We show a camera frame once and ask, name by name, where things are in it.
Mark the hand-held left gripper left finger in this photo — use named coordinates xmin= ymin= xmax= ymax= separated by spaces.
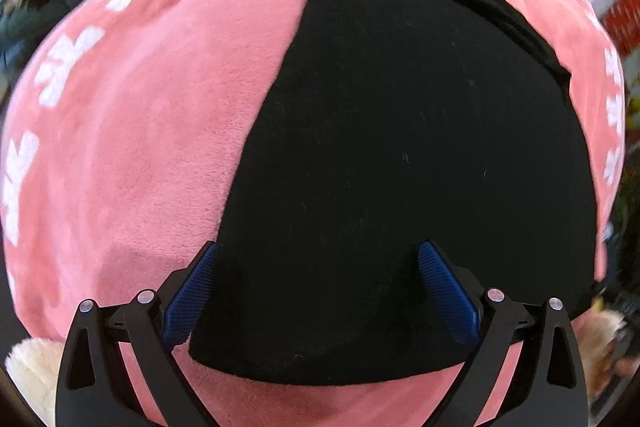
xmin=56 ymin=241 xmax=219 ymax=427

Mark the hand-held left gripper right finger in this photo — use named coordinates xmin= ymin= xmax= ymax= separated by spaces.
xmin=416 ymin=241 xmax=588 ymax=427

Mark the black garment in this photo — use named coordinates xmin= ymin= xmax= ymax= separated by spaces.
xmin=187 ymin=0 xmax=598 ymax=387

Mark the pink printed blanket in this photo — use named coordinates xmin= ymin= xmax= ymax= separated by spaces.
xmin=0 ymin=0 xmax=627 ymax=427

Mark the cream fluffy plush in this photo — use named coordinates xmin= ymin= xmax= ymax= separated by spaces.
xmin=4 ymin=338 xmax=68 ymax=427

